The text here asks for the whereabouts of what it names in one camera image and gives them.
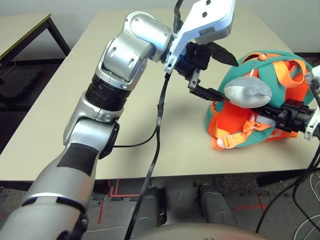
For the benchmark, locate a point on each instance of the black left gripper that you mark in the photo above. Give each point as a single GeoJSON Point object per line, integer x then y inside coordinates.
{"type": "Point", "coordinates": [196, 58]}

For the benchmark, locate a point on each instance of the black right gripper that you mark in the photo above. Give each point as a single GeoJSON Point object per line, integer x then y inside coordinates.
{"type": "Point", "coordinates": [295, 116]}

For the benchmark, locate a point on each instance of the teal and orange backpack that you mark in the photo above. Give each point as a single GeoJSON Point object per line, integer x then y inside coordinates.
{"type": "Point", "coordinates": [232, 120]}

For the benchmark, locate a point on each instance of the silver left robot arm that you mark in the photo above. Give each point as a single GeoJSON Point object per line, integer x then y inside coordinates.
{"type": "Point", "coordinates": [82, 130]}

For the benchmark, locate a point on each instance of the grey plush whale charm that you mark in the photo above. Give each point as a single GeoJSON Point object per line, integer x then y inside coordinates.
{"type": "Point", "coordinates": [247, 92]}

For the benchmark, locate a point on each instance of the orange zipper pull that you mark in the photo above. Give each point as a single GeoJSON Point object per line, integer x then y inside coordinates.
{"type": "Point", "coordinates": [262, 56]}

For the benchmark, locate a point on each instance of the black table base bar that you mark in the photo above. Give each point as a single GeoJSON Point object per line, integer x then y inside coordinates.
{"type": "Point", "coordinates": [282, 178]}

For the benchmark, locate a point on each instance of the red floor tape cross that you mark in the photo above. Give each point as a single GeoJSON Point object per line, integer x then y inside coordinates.
{"type": "Point", "coordinates": [258, 206]}

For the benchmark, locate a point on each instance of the dark grey robot right leg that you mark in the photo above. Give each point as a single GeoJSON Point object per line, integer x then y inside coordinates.
{"type": "Point", "coordinates": [216, 207]}

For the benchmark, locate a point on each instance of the beige robot torso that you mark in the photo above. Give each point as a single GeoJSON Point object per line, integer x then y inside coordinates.
{"type": "Point", "coordinates": [200, 232]}

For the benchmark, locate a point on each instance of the orange floor tape corner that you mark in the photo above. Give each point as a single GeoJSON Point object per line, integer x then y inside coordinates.
{"type": "Point", "coordinates": [117, 194]}

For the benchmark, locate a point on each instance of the black floor mat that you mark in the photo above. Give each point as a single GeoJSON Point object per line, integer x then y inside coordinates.
{"type": "Point", "coordinates": [17, 83]}

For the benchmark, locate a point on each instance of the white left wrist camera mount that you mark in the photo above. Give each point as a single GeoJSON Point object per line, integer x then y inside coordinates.
{"type": "Point", "coordinates": [207, 15]}

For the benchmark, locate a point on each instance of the beige side table black frame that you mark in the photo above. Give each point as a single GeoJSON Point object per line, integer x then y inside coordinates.
{"type": "Point", "coordinates": [20, 30]}

